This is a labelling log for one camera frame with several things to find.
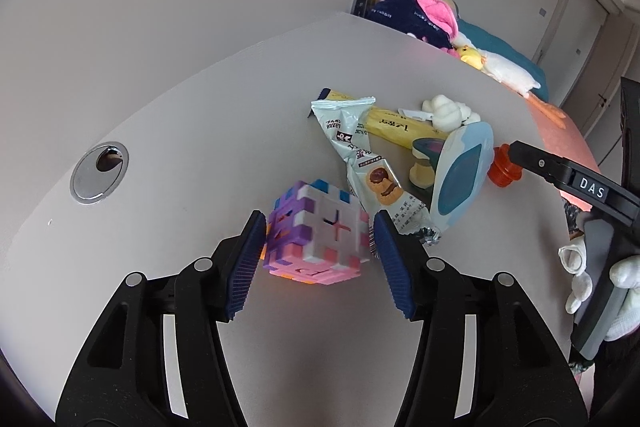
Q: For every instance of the pastel foam puzzle cube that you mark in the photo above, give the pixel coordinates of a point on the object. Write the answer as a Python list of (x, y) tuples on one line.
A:
[(320, 232)]

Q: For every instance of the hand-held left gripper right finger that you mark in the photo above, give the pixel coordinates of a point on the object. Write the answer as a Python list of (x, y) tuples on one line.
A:
[(392, 267)]

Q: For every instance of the teal pillow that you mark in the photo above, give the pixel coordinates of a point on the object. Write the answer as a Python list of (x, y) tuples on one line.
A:
[(500, 47)]

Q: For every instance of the yellow stick wrapper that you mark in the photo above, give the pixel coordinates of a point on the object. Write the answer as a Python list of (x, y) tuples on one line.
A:
[(395, 124)]

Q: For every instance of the yellow duck plush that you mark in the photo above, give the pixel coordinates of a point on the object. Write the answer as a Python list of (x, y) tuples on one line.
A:
[(470, 56)]

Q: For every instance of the bed with pink sheet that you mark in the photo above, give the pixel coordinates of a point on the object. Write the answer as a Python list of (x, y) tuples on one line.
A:
[(565, 132)]

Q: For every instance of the white double door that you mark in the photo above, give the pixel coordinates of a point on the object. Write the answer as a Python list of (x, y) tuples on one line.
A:
[(575, 22)]

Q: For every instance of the small white plastic tag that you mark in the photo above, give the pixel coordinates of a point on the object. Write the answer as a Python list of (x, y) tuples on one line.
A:
[(410, 113)]

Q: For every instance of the white goose plush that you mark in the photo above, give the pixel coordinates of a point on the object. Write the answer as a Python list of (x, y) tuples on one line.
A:
[(505, 72)]

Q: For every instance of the red bottle cap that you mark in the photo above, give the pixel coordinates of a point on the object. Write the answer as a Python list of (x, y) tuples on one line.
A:
[(502, 172)]

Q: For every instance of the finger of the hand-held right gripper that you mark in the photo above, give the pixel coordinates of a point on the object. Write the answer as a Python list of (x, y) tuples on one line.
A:
[(535, 159)]

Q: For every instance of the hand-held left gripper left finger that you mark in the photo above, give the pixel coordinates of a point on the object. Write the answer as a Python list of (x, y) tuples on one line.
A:
[(245, 267)]

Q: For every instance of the black box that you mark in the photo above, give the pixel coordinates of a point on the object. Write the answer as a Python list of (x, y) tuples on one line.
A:
[(362, 4)]

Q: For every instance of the dark panel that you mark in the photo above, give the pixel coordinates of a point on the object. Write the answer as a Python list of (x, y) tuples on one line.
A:
[(631, 132)]

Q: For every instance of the blue and white pouch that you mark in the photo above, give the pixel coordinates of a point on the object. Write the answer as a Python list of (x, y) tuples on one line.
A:
[(460, 177)]

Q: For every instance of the silver snack wrapper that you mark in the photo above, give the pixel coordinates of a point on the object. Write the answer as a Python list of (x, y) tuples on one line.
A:
[(365, 157)]

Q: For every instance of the person's right hand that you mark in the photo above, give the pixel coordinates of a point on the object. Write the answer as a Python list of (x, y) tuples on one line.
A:
[(575, 257)]

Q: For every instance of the white foam toy figure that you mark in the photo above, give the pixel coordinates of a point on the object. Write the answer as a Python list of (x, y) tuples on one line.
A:
[(445, 112)]

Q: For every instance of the navy printed blanket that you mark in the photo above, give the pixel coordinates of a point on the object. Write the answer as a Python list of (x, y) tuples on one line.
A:
[(400, 9)]

